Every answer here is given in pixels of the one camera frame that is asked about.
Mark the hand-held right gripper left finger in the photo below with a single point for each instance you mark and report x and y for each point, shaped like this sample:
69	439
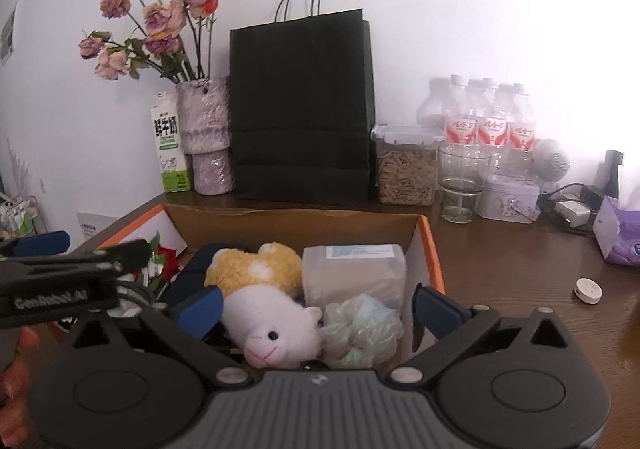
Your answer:
200	311

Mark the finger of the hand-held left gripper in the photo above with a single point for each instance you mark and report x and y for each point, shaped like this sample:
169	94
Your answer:
125	256
40	244

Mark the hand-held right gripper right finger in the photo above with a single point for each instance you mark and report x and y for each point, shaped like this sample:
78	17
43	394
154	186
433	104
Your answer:
440	311

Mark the dark blue eyeglass case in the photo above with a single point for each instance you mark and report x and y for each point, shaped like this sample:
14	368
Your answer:
192	274

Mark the white plastic bottle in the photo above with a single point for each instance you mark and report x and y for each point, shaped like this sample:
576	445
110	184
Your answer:
355	274

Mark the red cardboard box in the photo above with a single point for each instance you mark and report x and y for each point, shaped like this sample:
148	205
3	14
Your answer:
300	225

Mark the clear container of grain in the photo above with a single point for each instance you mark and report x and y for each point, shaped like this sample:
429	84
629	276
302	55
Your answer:
405	169

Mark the person's left hand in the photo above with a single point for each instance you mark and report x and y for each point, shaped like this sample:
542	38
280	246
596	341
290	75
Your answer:
12	381

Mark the white paper box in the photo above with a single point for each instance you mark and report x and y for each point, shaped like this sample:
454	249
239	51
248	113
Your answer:
95	229

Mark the red artificial flower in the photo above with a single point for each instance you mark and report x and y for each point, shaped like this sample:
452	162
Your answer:
167	261

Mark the white and yellow plush toy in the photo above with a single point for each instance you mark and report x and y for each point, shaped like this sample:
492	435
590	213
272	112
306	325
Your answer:
270	324

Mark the crumpled pale plastic bag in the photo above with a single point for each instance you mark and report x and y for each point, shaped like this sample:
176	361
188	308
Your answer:
362	329

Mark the green and white milk carton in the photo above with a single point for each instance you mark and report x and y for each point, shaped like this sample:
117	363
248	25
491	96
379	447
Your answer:
170	144

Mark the white printed tin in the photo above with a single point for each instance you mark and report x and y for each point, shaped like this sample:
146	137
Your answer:
507	201

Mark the clear drinking glass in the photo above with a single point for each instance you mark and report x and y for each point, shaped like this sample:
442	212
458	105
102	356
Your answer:
462	179

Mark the small white round lid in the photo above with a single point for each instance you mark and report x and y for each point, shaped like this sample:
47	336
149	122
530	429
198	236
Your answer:
588	290

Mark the purple textured vase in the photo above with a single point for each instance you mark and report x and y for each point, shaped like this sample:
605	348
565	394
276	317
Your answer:
207	129

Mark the white power adapter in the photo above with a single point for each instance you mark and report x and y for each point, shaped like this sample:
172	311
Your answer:
572	214

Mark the red label water bottle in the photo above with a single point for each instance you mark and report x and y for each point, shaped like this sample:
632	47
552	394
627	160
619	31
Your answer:
521	134
482	96
459	129
492	134

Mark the round white fan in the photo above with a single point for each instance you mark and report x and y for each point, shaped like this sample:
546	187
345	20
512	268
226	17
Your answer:
550	161

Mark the purple tissue pack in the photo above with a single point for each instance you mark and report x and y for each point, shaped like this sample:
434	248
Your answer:
617	234

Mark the milky plastic bottle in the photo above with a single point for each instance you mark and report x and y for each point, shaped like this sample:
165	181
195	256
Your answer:
432	109

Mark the dried pink flowers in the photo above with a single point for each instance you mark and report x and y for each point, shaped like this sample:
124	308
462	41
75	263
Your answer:
160	19

